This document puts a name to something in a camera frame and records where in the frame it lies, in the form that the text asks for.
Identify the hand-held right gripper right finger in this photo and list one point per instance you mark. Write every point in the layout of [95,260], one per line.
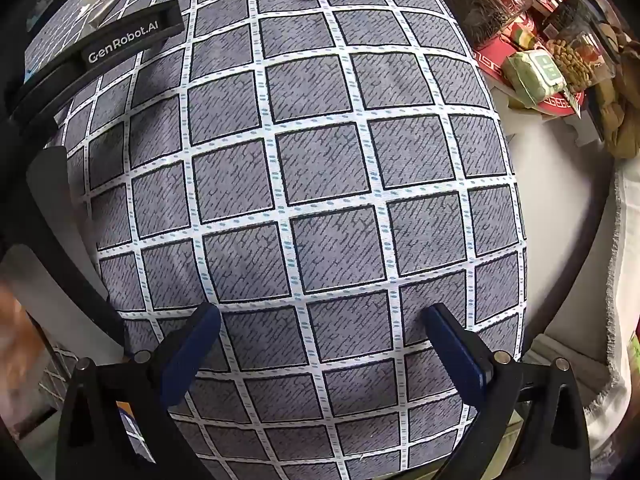
[452,345]

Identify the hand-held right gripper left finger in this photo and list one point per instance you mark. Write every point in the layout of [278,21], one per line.
[197,340]

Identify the clear jar of dark snacks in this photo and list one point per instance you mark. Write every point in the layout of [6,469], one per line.
[482,2]

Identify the white fringed cloth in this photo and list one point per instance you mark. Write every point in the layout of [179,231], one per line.
[617,270]

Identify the grey checkered mat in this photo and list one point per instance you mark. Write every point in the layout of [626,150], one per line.
[320,200]

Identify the green wrapped snack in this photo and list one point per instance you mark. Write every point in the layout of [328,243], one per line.
[532,76]

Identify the khaki cloth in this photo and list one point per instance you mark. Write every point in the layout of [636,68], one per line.
[620,110]

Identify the red snack tray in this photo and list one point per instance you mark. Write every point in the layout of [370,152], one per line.
[500,60]

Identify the clear box of nuts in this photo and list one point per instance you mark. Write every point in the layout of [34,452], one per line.
[575,62]

